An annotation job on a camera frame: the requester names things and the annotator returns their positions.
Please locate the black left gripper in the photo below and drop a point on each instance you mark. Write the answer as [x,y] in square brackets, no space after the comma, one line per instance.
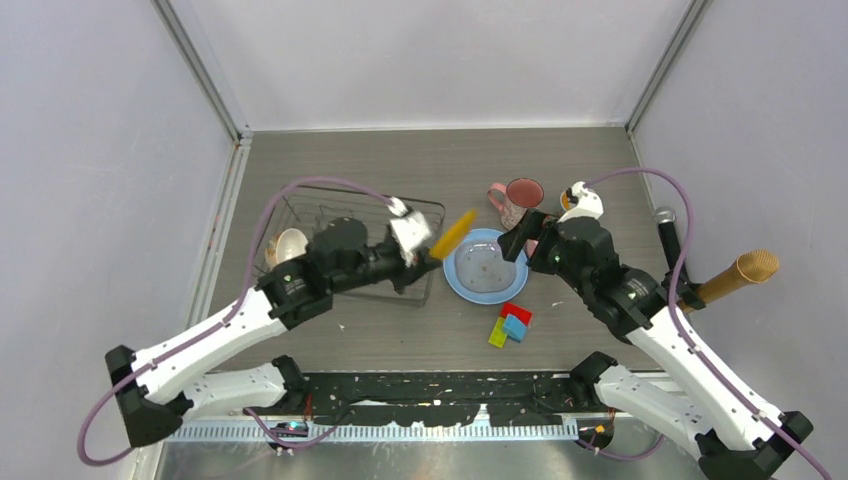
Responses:
[405,274]

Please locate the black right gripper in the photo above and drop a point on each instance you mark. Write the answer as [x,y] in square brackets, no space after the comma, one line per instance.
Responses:
[531,226]

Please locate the patterned pink mug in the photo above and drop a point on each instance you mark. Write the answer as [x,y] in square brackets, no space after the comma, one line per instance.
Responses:
[512,200]

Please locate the light blue plate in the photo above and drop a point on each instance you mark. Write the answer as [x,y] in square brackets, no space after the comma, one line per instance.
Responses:
[490,298]

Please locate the yellow patterned plate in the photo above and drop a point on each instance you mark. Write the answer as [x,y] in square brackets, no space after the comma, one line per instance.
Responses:
[453,236]

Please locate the plain pink mug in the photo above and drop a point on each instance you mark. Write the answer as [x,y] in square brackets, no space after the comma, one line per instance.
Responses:
[530,247]

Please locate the blue butterfly mug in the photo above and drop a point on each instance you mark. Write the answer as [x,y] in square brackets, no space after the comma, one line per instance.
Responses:
[565,201]

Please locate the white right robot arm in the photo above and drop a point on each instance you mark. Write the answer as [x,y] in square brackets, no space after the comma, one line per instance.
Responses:
[730,430]

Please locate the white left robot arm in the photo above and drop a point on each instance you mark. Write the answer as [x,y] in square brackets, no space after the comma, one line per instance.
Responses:
[162,387]

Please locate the red toy block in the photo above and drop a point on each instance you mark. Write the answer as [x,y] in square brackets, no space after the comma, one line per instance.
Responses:
[522,314]

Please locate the blue toy block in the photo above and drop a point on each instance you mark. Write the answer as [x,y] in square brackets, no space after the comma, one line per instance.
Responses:
[514,328]

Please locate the floral ceramic bowl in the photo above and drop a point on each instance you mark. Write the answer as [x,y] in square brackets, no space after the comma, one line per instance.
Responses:
[284,246]

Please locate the yellow-green toy block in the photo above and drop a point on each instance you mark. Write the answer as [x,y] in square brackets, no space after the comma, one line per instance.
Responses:
[498,337]

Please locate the black silver microphone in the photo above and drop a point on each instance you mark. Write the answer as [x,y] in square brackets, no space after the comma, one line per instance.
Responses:
[665,220]

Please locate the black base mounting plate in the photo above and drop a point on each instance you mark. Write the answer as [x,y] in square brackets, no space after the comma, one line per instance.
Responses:
[438,399]

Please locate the black microphone stand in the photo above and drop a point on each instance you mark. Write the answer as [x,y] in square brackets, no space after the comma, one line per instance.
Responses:
[686,293]

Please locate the gold microphone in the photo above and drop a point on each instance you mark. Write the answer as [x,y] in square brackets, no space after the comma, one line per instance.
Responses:
[755,267]

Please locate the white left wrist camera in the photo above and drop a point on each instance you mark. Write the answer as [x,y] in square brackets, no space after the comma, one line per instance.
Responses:
[409,228]

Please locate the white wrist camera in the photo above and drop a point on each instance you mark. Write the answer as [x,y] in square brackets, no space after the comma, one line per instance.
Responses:
[583,202]
[409,228]

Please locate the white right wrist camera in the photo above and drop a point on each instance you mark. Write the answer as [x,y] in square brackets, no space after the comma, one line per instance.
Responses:
[583,202]

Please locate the black wire dish rack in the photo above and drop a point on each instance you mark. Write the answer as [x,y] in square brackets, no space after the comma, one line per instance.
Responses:
[312,209]

